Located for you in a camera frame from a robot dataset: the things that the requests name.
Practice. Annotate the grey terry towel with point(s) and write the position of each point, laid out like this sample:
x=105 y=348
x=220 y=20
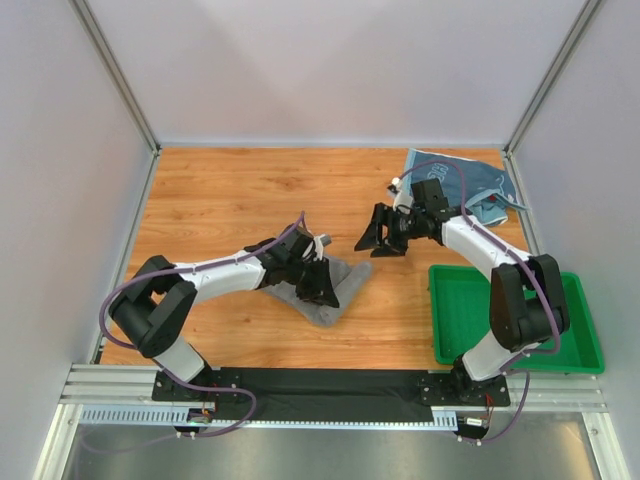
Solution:
x=347 y=280

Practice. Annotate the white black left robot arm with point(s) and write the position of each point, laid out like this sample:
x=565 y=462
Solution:
x=152 y=308

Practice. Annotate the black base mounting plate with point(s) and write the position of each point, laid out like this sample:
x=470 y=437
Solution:
x=329 y=395

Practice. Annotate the aluminium frame post left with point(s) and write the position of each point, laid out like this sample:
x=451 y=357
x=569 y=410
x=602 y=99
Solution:
x=101 y=45

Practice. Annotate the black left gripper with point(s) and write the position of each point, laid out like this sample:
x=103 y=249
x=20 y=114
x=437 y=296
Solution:
x=310 y=272

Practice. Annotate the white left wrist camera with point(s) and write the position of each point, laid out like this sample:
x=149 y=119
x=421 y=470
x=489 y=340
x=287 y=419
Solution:
x=315 y=249

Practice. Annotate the blue patterned towel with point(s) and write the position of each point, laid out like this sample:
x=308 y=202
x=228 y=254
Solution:
x=489 y=191

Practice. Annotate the aluminium frame post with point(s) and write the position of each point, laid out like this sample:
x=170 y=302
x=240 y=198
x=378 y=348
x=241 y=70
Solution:
x=561 y=59
x=101 y=45

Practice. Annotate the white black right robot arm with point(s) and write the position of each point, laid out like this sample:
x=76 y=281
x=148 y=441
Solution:
x=527 y=305

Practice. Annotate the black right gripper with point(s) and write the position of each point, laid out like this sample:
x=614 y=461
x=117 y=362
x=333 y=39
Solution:
x=392 y=230

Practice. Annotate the aluminium frame post right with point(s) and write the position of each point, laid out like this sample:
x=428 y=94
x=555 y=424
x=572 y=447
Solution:
x=561 y=59

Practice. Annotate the aluminium front rail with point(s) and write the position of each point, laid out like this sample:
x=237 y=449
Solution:
x=115 y=395

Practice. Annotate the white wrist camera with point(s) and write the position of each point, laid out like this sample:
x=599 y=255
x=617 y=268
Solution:
x=402 y=200
x=315 y=249

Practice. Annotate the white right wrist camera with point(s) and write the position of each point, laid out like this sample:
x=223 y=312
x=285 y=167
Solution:
x=402 y=200

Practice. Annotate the green plastic tray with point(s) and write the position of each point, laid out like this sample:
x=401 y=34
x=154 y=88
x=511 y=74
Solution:
x=460 y=316

